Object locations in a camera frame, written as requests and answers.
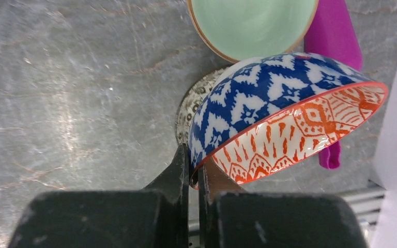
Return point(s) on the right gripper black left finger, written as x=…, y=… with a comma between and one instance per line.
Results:
x=154, y=216

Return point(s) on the blue white patterned bowl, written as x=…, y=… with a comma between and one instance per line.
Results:
x=277, y=111

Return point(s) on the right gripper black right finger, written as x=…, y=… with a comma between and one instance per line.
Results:
x=232, y=217

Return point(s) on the pale green ceramic bowl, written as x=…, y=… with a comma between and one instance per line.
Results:
x=237, y=30

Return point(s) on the magenta plastic scoop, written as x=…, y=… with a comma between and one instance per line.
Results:
x=332, y=34

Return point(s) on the red floral patterned bowl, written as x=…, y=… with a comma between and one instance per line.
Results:
x=190, y=103

